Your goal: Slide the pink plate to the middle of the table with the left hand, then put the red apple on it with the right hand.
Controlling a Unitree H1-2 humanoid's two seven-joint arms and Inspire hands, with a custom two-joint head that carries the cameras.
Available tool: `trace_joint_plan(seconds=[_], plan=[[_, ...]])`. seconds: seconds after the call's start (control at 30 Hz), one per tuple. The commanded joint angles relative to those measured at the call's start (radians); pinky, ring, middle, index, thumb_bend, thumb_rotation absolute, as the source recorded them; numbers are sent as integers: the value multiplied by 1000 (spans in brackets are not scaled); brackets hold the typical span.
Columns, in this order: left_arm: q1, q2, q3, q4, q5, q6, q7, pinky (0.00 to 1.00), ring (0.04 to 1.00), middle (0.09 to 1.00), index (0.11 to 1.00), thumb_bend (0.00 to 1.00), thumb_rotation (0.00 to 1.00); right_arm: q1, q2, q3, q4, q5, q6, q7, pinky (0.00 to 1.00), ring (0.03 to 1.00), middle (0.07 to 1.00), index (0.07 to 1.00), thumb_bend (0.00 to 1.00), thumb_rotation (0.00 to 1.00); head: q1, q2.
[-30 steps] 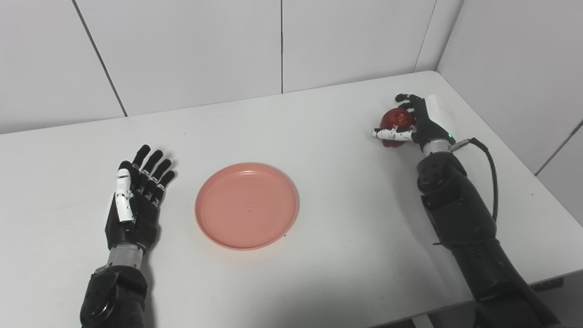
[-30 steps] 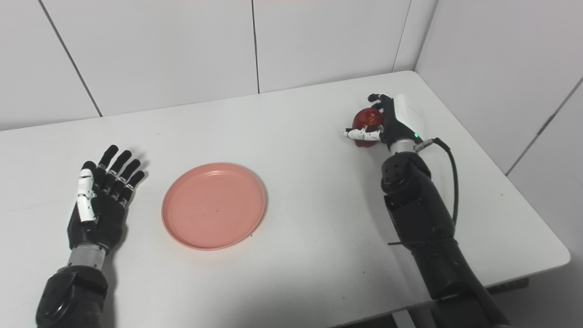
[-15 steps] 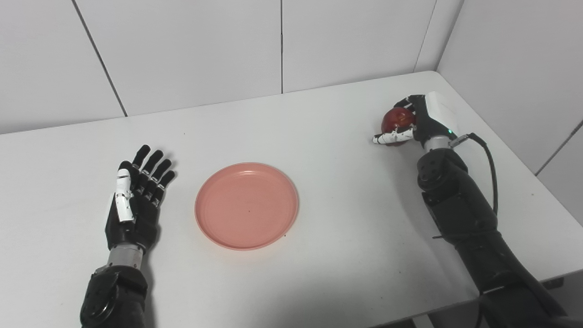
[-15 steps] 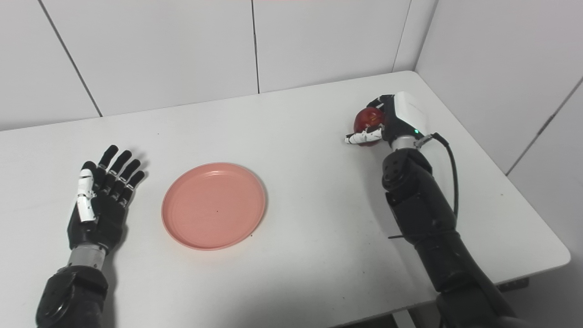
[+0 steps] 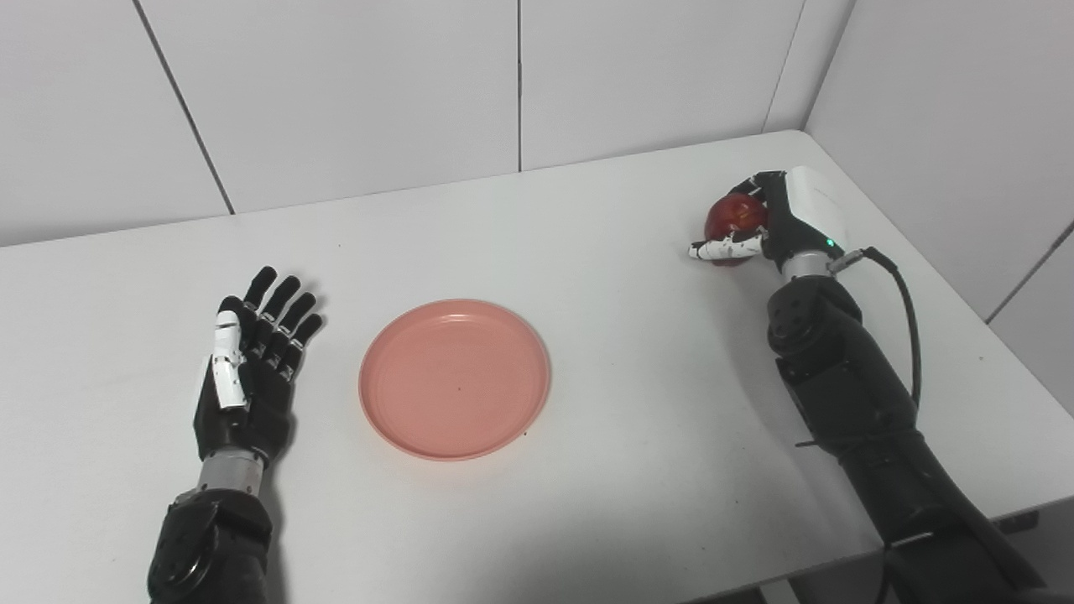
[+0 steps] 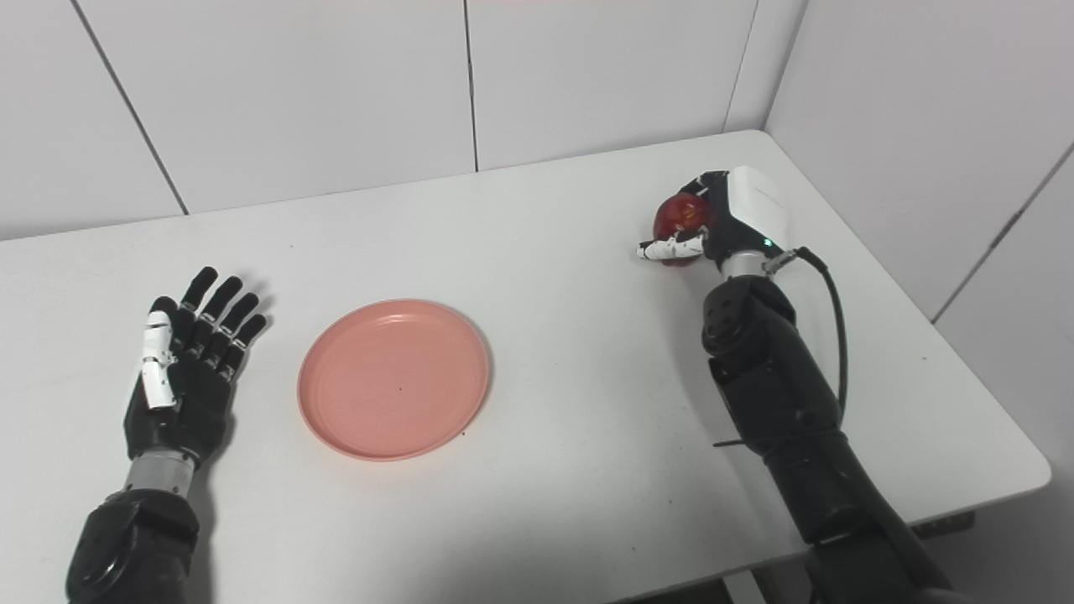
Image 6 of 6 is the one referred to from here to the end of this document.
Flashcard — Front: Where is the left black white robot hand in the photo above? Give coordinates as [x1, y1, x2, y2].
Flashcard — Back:
[123, 267, 269, 467]

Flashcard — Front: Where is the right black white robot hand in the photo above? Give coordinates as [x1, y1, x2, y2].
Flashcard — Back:
[636, 165, 792, 273]

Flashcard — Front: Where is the red apple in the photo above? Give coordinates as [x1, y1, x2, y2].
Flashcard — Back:
[654, 194, 711, 268]

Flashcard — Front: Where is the pink round plate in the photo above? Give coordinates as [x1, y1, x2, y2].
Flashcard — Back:
[297, 299, 493, 462]

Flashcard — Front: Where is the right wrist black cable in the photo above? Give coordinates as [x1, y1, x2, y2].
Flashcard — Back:
[762, 246, 849, 422]

